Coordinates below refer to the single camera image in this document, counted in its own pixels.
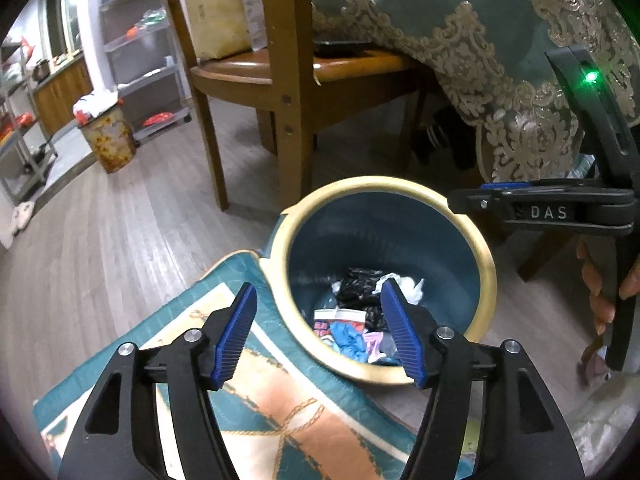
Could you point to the teal bin with yellow rim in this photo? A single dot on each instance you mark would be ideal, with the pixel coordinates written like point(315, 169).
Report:
point(360, 230)

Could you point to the heap of white waste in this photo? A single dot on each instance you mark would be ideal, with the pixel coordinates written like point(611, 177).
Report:
point(95, 105)

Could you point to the wooden kitchen cabinet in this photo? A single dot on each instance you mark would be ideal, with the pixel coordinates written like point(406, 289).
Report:
point(60, 95)

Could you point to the grey storage shelf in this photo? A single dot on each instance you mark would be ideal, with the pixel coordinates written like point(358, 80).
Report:
point(145, 55)

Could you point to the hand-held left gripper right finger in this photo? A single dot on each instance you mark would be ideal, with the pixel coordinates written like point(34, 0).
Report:
point(400, 330)

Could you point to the white printed paper bag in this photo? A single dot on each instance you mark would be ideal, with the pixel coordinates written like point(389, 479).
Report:
point(252, 5)

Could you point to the metal kitchen rack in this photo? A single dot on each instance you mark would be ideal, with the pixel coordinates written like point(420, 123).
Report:
point(20, 125)

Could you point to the blue glove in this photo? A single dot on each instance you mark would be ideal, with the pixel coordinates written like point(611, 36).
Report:
point(347, 337)

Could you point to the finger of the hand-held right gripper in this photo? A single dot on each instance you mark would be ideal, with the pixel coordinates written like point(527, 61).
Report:
point(470, 200)

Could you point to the red floral packet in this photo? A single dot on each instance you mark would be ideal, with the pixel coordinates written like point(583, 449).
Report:
point(340, 317)

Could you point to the teal embroidered tablecloth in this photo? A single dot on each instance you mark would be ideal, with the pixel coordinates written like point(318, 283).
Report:
point(425, 0)

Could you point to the black striped shoe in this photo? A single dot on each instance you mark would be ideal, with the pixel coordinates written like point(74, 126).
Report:
point(432, 140)

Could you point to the floral trash can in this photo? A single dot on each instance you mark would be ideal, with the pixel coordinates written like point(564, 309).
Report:
point(112, 145)

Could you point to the black plastic bag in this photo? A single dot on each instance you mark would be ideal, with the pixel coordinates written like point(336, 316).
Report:
point(357, 287)

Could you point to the person's right hand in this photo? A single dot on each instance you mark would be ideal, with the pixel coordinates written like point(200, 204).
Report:
point(597, 290)

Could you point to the yellow paper bag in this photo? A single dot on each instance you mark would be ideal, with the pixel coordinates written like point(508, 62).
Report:
point(215, 15)

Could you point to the wooden chair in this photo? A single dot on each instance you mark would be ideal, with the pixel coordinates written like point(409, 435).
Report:
point(295, 125)

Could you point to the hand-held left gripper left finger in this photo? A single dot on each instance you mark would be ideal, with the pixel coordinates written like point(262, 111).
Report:
point(235, 330)

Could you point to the printed teal floor mat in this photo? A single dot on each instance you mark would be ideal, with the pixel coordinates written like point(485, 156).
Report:
point(280, 400)

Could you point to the purple snack wrapper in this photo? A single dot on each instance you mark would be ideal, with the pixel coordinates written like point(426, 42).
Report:
point(374, 345)

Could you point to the white tissue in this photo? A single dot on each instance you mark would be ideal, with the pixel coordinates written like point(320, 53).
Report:
point(407, 287)

